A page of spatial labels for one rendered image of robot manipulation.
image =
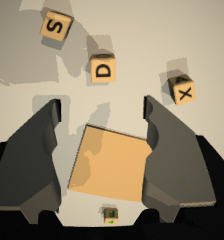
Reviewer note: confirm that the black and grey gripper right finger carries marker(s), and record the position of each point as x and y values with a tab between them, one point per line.
184	174

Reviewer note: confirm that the tan wooden letter block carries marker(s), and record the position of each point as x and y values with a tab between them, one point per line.
182	89
111	216
103	68
56	25

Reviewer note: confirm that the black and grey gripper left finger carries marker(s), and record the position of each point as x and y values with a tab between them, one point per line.
28	179

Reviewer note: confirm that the orange mat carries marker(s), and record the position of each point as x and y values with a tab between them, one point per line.
110	164

